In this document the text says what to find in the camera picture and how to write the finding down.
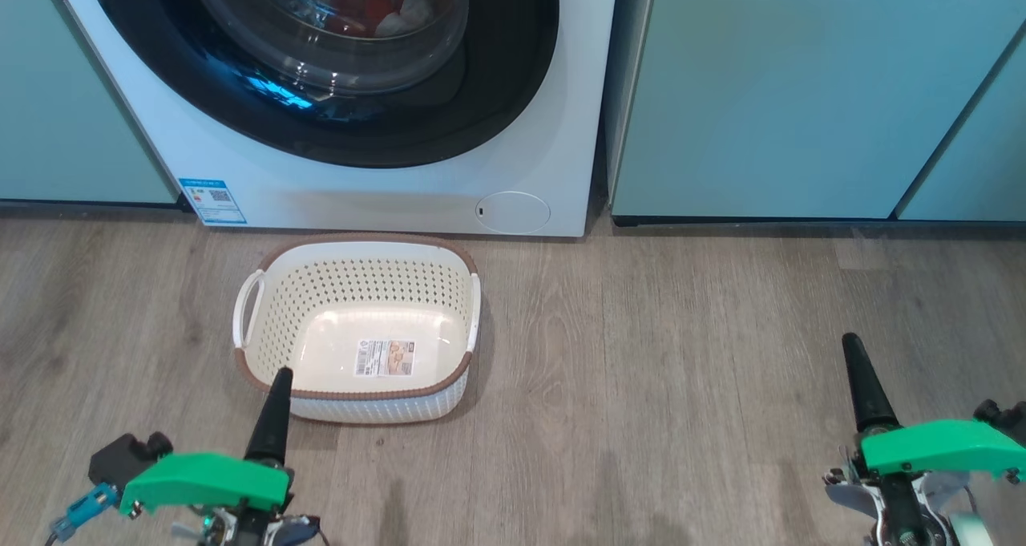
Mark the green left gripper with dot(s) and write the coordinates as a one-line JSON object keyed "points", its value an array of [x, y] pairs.
{"points": [[208, 482]]}

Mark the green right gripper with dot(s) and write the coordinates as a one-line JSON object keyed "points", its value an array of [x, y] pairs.
{"points": [[946, 448]]}

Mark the round glass washing machine door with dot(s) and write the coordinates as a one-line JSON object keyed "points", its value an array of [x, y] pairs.
{"points": [[497, 89]]}

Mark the red and white garment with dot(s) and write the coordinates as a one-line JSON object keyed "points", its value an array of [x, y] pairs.
{"points": [[365, 1]]}

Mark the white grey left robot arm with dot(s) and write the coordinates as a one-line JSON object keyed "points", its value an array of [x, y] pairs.
{"points": [[248, 528]]}

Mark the paper label in basket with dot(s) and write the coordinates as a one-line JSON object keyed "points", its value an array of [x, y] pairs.
{"points": [[385, 357]]}

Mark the white perforated laundry basket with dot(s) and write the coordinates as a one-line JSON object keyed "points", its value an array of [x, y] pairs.
{"points": [[377, 289]]}

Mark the white washing machine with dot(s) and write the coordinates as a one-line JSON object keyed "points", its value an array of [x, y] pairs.
{"points": [[361, 197]]}

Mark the blue energy label sticker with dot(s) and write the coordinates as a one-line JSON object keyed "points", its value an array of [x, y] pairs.
{"points": [[212, 201]]}

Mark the teal cabinet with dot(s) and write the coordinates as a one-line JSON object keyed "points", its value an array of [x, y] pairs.
{"points": [[982, 169], [761, 89], [64, 97]]}

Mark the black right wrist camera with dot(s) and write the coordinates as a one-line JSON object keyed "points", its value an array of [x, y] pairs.
{"points": [[1006, 418]]}

